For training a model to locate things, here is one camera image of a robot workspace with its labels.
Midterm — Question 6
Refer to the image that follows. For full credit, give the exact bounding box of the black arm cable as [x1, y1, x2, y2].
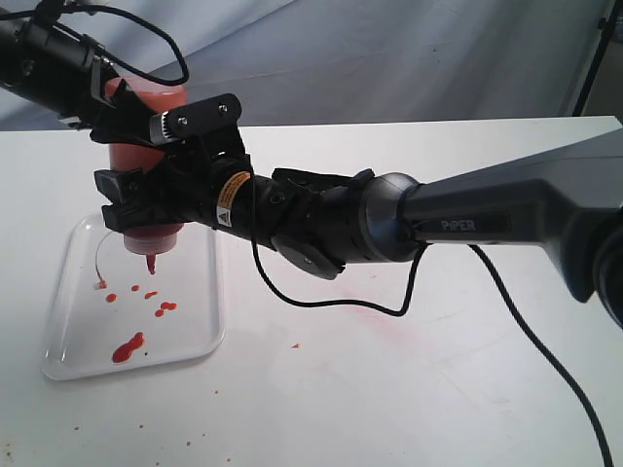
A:
[0, 0, 191, 84]
[245, 164, 615, 467]

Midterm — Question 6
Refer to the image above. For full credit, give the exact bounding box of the black tripod stand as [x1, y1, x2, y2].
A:
[571, 0, 622, 117]

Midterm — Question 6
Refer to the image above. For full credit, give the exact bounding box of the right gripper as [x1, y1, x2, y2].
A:
[93, 128, 252, 231]

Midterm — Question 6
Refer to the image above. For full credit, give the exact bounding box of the red sauce squeeze bottle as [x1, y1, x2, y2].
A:
[105, 76, 187, 275]

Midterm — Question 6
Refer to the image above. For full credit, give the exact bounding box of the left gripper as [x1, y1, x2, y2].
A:
[90, 55, 161, 147]

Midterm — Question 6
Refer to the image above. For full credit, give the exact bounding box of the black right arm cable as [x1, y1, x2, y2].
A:
[245, 164, 615, 467]

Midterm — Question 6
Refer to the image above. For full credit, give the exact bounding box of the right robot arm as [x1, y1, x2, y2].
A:
[94, 130, 622, 322]

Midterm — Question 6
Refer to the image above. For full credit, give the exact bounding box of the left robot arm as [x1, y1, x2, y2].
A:
[1, 9, 156, 147]

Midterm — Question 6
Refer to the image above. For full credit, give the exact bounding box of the white rectangular plastic tray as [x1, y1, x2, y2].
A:
[42, 214, 225, 380]

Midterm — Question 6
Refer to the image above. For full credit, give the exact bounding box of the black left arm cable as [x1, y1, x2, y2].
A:
[0, 0, 191, 84]

